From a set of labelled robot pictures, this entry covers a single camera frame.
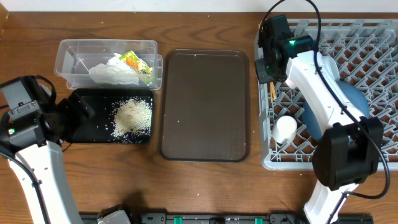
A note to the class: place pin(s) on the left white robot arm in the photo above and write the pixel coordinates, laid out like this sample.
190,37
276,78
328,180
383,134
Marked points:
32,131

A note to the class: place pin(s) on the clear plastic bin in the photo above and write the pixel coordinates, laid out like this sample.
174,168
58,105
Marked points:
76,56

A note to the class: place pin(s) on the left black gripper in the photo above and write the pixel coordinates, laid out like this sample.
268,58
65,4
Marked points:
79,111

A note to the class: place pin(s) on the rice food waste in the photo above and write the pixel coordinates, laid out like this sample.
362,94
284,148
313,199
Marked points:
132,120

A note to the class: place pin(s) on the white cup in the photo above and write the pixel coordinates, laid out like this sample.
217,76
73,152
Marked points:
284,129

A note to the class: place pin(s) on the yellow green snack wrapper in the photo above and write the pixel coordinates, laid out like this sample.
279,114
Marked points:
132,60

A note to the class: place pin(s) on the black plastic bin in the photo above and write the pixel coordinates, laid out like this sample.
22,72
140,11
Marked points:
98,128

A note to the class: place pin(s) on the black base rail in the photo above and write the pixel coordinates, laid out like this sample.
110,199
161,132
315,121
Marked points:
121,214

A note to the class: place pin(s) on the light blue bowl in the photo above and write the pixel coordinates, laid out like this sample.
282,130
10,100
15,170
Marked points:
331,66

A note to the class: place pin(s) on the dark blue plate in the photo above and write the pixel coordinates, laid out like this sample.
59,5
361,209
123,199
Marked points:
353,94

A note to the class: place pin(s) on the white tissue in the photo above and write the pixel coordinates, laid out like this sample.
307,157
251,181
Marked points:
114,72

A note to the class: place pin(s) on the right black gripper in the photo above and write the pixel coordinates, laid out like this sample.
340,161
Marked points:
262,76

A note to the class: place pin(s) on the grey dishwasher rack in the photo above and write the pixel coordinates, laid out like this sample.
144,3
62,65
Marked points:
365,52

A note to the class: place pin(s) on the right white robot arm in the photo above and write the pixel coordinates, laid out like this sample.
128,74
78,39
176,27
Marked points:
349,149

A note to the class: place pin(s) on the dark brown tray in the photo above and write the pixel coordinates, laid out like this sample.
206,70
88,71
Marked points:
205,115

